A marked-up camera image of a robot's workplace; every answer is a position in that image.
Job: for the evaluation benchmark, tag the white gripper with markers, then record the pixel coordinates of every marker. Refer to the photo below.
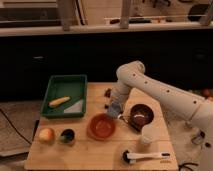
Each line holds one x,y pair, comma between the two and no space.
120,93

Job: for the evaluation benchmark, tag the blue sponge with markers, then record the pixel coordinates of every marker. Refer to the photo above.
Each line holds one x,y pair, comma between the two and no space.
114,110

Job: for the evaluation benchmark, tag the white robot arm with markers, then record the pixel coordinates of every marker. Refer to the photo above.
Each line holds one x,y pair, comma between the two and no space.
191,107

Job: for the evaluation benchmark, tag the dark brown bowl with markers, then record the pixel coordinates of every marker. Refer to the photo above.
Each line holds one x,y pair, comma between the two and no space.
141,114

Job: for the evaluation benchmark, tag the red bowl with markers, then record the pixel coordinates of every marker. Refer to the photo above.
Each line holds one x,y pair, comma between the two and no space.
101,127

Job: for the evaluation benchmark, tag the bunch of dark grapes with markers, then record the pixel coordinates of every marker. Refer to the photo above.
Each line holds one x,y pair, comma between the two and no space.
108,93

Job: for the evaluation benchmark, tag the dark metal spoon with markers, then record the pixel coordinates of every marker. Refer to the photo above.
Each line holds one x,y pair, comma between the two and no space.
121,117

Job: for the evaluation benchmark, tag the grey cloth in tray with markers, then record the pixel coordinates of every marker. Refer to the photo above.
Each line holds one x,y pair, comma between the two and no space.
75,108

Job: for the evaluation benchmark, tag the white plastic cup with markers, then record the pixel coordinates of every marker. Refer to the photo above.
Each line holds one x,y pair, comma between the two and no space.
148,135

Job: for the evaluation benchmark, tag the green plastic tray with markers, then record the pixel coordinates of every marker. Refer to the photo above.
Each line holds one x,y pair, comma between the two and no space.
74,86

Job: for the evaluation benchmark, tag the yellow corn cob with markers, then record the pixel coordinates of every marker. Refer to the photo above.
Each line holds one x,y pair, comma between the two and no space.
56,102

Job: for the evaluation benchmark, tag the green black cup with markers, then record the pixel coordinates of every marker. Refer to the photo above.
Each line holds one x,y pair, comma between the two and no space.
67,136

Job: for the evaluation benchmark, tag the peach apple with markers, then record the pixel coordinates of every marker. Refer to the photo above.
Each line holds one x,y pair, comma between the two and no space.
47,135

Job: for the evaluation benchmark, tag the white handled dish brush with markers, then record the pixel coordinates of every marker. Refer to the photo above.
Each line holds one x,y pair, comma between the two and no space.
132,157

